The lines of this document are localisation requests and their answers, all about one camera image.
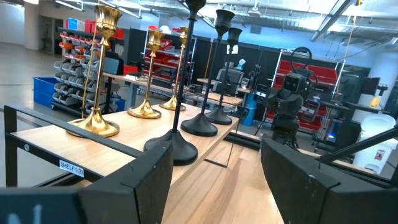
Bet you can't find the wooden shelf riser black frame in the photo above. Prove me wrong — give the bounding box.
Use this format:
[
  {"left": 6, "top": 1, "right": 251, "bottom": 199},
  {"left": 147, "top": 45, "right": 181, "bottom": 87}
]
[{"left": 3, "top": 101, "right": 241, "bottom": 189}]

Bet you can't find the black monitor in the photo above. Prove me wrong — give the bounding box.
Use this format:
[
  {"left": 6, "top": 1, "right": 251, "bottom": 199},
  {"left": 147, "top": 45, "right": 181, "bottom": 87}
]
[{"left": 360, "top": 77, "right": 381, "bottom": 96}]

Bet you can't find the short gold candlestick holder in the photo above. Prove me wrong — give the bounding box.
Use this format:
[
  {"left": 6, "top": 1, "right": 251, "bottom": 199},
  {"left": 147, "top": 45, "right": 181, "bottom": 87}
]
[{"left": 126, "top": 28, "right": 166, "bottom": 120}]

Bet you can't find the medium gold candlestick holder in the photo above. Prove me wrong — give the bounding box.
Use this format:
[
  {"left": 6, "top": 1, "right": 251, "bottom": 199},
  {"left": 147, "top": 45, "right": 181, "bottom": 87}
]
[{"left": 66, "top": 3, "right": 123, "bottom": 138}]

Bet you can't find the tall gold candlestick holder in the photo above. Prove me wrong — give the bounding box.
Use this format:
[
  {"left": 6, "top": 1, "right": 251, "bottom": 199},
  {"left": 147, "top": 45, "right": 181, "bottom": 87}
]
[{"left": 159, "top": 26, "right": 190, "bottom": 112}]

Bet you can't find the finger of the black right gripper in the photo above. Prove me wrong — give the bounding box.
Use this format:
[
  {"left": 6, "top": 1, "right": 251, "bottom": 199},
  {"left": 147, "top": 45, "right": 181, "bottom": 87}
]
[
  {"left": 266, "top": 88, "right": 280, "bottom": 109},
  {"left": 293, "top": 92, "right": 305, "bottom": 110}
]

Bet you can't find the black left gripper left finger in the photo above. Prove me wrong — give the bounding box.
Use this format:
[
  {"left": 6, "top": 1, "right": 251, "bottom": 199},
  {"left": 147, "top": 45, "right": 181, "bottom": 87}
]
[{"left": 0, "top": 141, "right": 174, "bottom": 224}]

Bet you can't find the black candlestick holder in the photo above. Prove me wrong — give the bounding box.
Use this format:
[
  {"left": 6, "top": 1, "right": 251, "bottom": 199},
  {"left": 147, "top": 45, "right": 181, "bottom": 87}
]
[
  {"left": 143, "top": 0, "right": 208, "bottom": 167},
  {"left": 205, "top": 27, "right": 244, "bottom": 126},
  {"left": 180, "top": 8, "right": 236, "bottom": 138}
]

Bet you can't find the blue water jug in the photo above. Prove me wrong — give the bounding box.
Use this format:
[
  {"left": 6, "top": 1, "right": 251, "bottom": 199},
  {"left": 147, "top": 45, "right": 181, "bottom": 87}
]
[{"left": 241, "top": 92, "right": 258, "bottom": 127}]

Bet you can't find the shelving with red bins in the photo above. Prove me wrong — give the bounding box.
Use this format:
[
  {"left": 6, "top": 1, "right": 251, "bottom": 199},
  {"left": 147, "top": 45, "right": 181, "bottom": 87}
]
[{"left": 142, "top": 24, "right": 195, "bottom": 91}]

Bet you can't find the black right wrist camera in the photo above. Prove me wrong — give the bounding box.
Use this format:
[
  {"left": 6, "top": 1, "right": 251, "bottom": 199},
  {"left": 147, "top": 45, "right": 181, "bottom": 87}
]
[{"left": 282, "top": 72, "right": 305, "bottom": 94}]

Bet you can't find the wooden workbench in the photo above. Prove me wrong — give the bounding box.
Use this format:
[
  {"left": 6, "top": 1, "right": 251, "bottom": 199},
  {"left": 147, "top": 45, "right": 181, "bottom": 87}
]
[{"left": 102, "top": 72, "right": 245, "bottom": 108}]

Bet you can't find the rack with grey bins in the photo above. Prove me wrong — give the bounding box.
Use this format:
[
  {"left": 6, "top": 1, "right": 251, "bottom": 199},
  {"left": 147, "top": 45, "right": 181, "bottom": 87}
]
[{"left": 51, "top": 27, "right": 125, "bottom": 116}]

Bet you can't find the grey office chair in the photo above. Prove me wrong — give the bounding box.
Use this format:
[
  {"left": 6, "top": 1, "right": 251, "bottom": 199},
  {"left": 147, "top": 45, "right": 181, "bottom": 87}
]
[{"left": 212, "top": 67, "right": 246, "bottom": 97}]

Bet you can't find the yellow container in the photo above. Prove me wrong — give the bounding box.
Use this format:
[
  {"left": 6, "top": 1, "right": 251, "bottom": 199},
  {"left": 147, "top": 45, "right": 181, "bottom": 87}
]
[{"left": 369, "top": 95, "right": 382, "bottom": 109}]

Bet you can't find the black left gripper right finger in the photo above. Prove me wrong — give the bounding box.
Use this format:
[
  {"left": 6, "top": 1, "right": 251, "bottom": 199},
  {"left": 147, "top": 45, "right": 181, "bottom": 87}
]
[{"left": 260, "top": 138, "right": 398, "bottom": 224}]

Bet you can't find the white plastic bin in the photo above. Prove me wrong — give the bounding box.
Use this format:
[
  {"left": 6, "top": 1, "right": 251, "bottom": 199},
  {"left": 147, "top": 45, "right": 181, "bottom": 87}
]
[{"left": 353, "top": 113, "right": 397, "bottom": 175}]

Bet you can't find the blue plastic crate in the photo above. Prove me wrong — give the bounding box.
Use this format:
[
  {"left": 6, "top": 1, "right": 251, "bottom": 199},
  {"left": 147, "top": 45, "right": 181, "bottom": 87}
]
[{"left": 32, "top": 77, "right": 60, "bottom": 108}]

